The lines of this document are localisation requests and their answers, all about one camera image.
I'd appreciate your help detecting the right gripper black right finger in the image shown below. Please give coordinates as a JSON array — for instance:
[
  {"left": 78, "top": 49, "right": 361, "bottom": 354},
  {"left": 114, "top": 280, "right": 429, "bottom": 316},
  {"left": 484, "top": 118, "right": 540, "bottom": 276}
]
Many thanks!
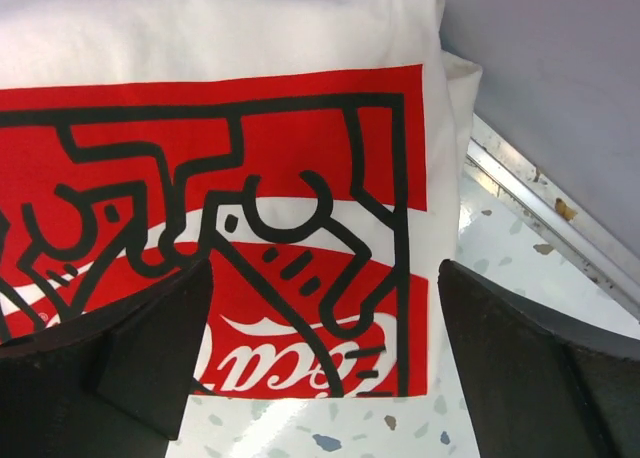
[{"left": 438, "top": 260, "right": 639, "bottom": 458}]

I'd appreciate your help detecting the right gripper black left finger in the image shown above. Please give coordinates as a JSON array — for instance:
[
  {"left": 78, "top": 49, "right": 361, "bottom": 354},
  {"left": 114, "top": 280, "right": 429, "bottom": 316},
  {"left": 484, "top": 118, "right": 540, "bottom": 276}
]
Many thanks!
[{"left": 1, "top": 260, "right": 213, "bottom": 458}]

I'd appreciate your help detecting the white t-shirt with red print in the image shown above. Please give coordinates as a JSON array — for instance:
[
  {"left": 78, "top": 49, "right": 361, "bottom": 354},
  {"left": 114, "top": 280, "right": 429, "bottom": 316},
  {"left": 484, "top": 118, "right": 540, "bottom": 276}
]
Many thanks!
[{"left": 1, "top": 0, "right": 478, "bottom": 399}]

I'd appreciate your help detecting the aluminium frame rail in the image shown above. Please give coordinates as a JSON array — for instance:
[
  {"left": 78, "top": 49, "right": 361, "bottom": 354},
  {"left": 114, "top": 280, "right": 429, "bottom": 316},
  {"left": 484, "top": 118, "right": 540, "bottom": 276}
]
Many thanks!
[{"left": 465, "top": 116, "right": 639, "bottom": 317}]

